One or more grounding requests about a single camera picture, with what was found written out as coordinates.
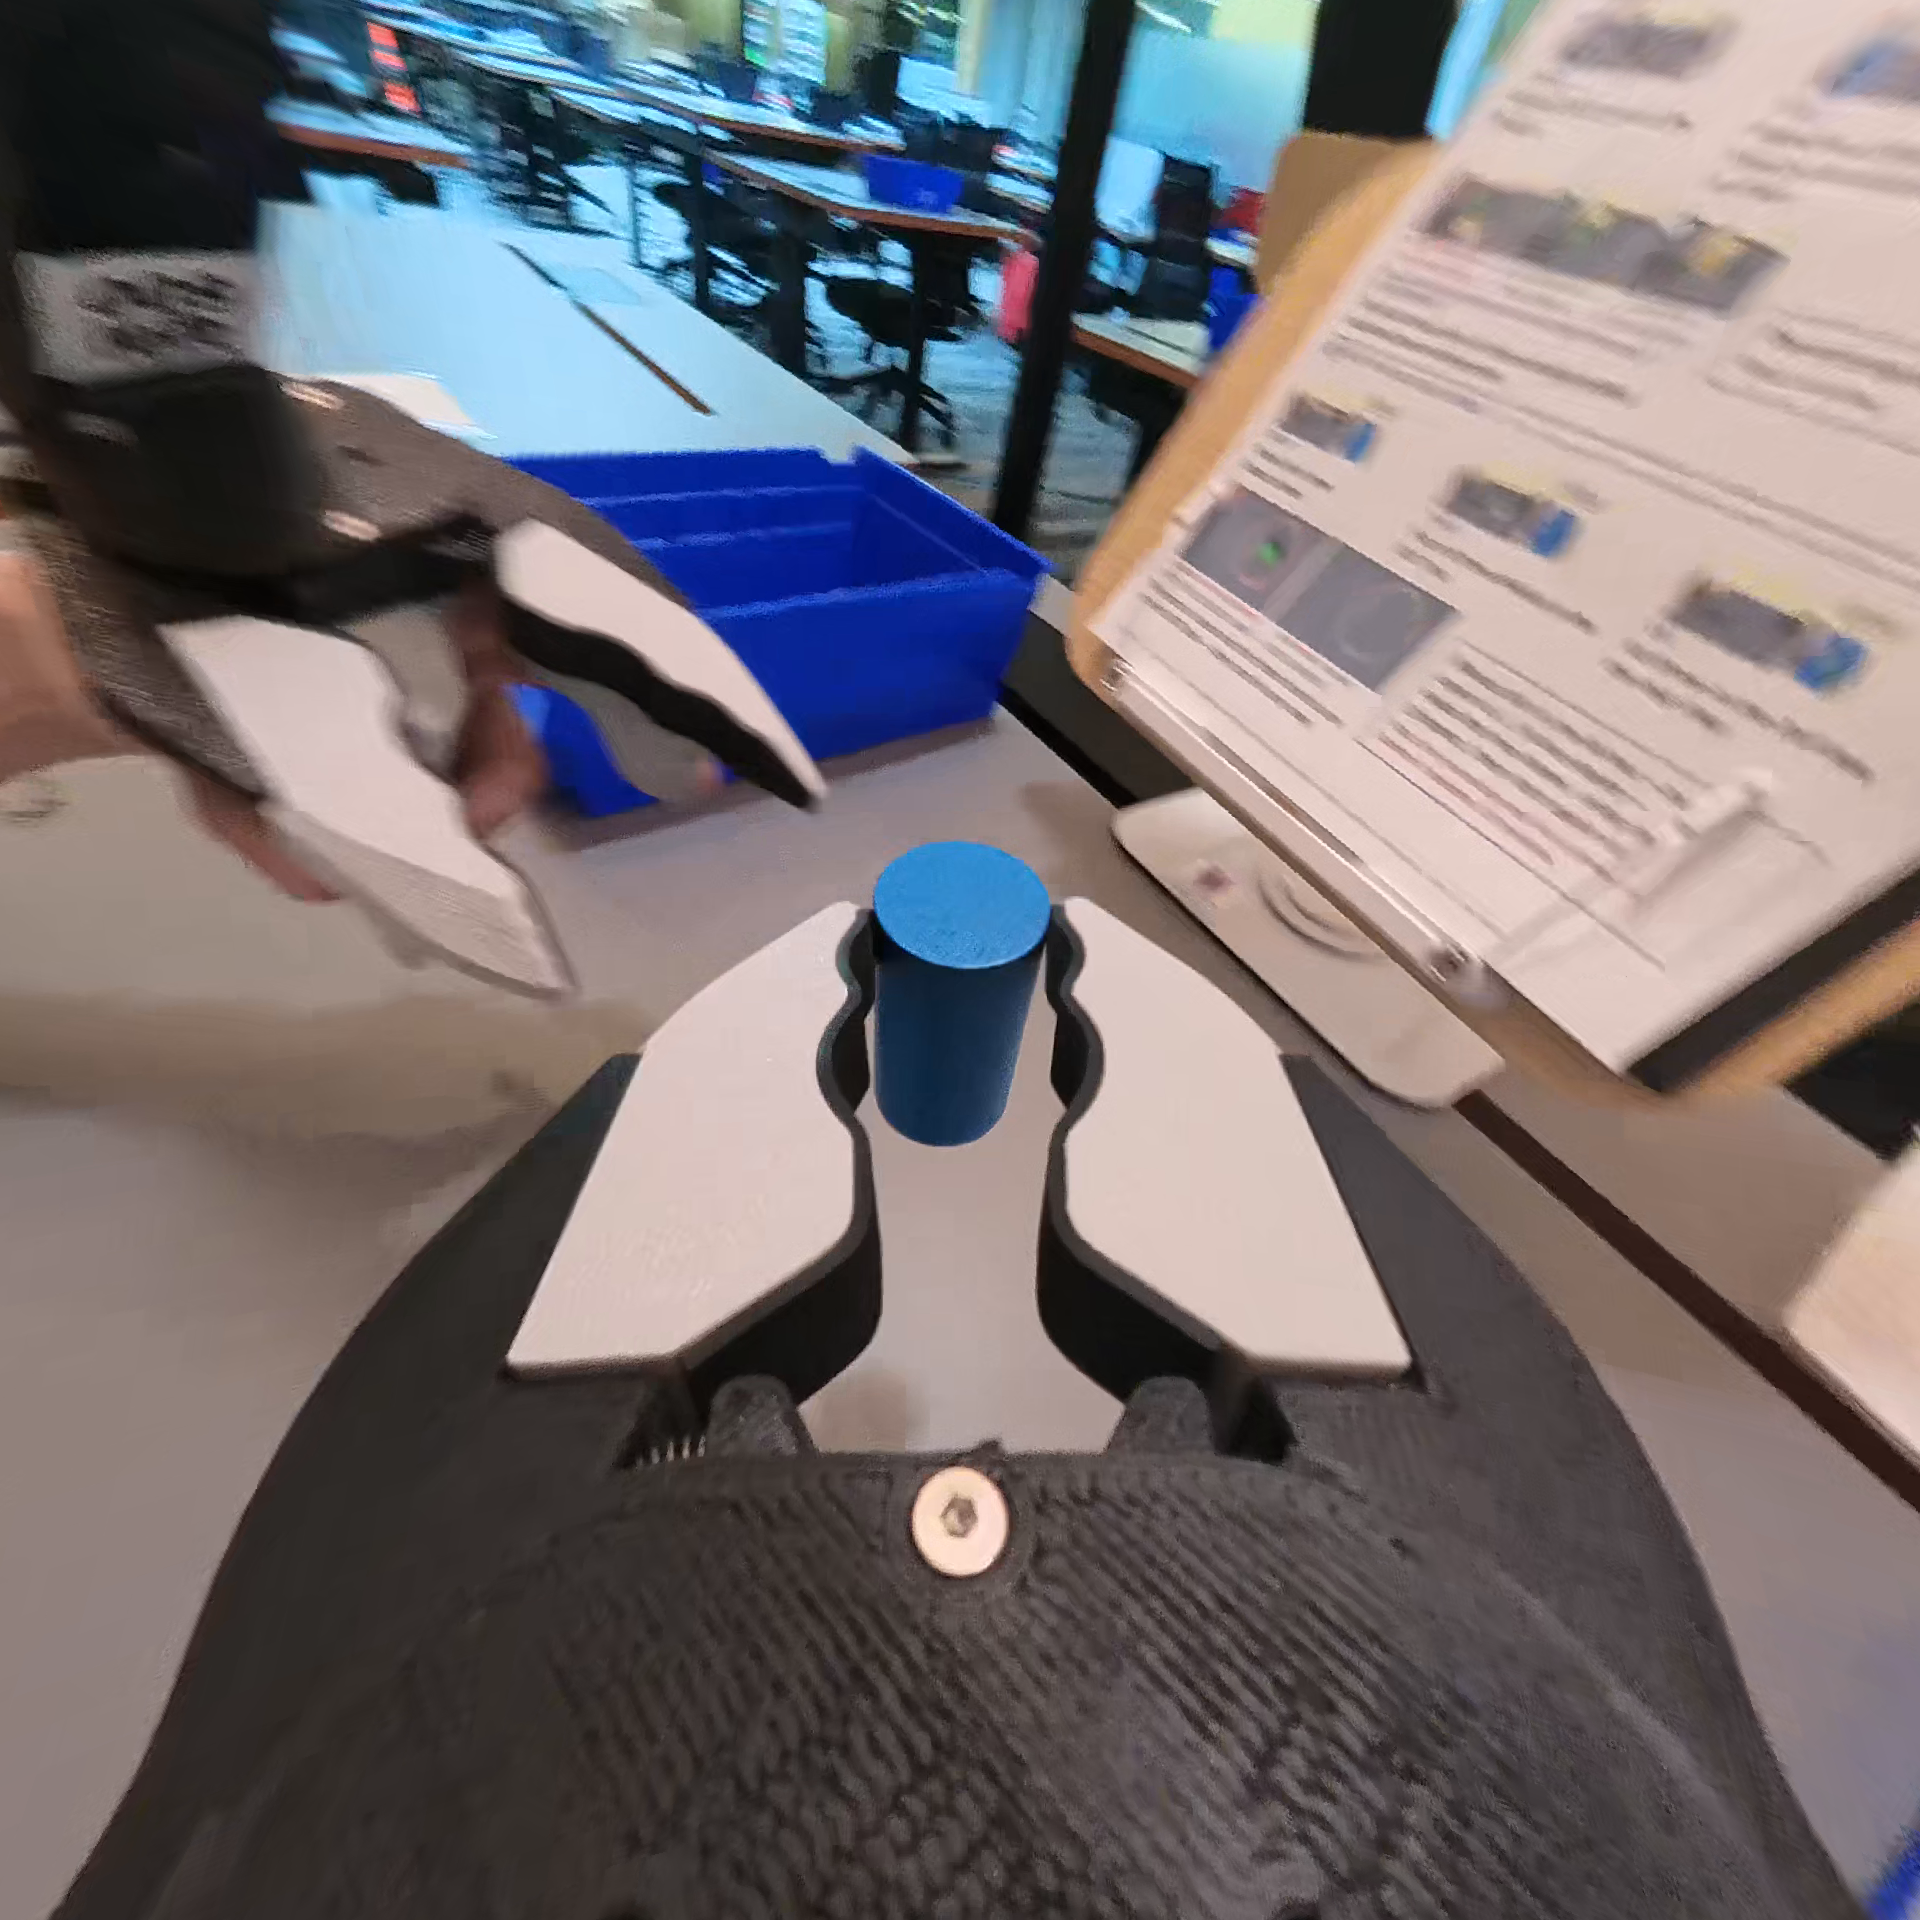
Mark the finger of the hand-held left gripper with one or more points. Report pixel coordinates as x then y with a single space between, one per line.
646 628
317 750

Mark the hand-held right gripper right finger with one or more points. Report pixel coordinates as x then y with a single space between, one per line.
1215 1184

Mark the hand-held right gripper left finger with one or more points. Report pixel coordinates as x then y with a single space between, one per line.
705 1184

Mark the blue wooden cylinder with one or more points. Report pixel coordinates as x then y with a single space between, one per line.
961 1019

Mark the person's left hand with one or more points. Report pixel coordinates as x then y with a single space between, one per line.
61 675

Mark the blue divided plastic bin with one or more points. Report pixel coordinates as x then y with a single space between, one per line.
855 661

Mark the white stand base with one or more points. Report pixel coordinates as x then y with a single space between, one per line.
1350 1019

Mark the small clear plastic tag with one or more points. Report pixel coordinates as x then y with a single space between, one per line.
1215 884

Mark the white long desk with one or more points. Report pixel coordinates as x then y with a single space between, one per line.
452 329

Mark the black office chair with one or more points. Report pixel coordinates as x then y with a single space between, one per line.
886 299

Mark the wooden edged desk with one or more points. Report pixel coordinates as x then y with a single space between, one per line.
902 222
1141 346

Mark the red bag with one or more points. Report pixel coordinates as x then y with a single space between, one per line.
1021 292

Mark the small blue bin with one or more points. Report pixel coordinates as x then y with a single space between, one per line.
1233 307
916 184

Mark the black pole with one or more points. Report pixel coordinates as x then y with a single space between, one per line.
1073 225

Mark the wooden display board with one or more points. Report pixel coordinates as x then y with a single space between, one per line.
1276 299

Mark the printed instruction sheet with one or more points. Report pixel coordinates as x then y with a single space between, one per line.
1576 450

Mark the black partition panel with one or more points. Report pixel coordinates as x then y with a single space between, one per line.
1381 59

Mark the blue bin with square tag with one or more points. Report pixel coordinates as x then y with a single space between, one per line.
1897 1882

